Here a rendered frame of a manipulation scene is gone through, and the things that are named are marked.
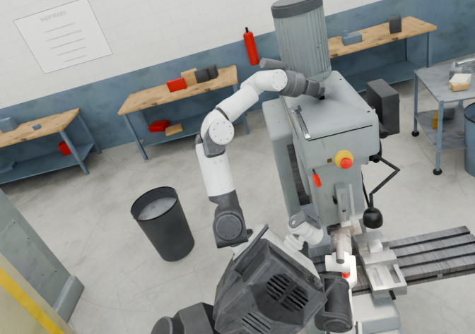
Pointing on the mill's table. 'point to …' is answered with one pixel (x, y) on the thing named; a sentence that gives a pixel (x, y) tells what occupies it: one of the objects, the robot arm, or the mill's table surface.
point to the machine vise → (383, 278)
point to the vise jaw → (379, 259)
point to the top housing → (333, 123)
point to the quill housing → (350, 179)
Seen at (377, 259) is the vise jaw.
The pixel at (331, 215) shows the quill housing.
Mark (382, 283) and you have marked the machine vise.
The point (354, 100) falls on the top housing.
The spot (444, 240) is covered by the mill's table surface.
